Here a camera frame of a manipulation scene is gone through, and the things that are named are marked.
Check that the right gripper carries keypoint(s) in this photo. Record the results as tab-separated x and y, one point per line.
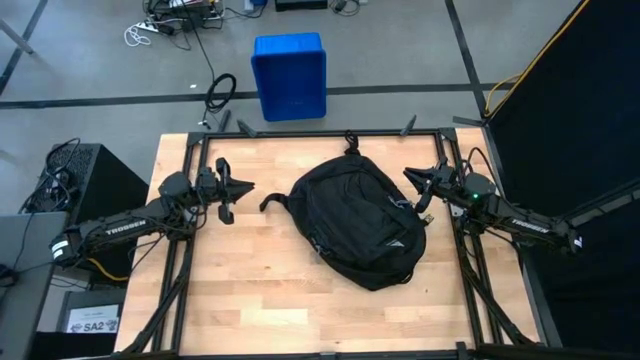
477	190

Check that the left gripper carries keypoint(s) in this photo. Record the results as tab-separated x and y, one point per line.
177	187

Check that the black fabric backpack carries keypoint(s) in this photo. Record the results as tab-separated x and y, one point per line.
360	220

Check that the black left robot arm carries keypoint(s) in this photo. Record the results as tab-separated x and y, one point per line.
120	227

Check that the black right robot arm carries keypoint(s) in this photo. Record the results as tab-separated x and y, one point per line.
525	220

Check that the grey mounting plate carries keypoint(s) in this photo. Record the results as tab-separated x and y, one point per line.
456	210

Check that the black computer tower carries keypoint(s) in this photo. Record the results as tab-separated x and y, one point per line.
110	180

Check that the blue plastic bin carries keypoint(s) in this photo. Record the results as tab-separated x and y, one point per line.
290	75

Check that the large black partition curtain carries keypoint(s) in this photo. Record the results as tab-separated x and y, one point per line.
575	125

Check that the black box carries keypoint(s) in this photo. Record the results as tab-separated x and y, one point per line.
90	296

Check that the white SA2 label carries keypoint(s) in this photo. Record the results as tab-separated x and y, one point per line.
92	320

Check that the white power strip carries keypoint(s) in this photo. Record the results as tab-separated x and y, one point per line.
150	26

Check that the grey power adapter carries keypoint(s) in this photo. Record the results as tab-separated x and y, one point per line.
341	5

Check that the flat black device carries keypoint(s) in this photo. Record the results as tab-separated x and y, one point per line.
300	5

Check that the grey side desk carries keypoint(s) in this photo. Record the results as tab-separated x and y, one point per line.
30	280

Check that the grey metal leg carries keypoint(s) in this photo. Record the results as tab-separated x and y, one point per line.
17	37

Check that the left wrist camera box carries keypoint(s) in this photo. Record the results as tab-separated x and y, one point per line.
206	179

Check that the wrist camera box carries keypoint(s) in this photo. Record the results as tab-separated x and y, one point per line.
450	176
206	179

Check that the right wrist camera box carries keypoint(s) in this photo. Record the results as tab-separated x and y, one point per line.
450	176

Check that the black aluminium table frame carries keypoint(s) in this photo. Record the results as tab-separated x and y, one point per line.
300	134

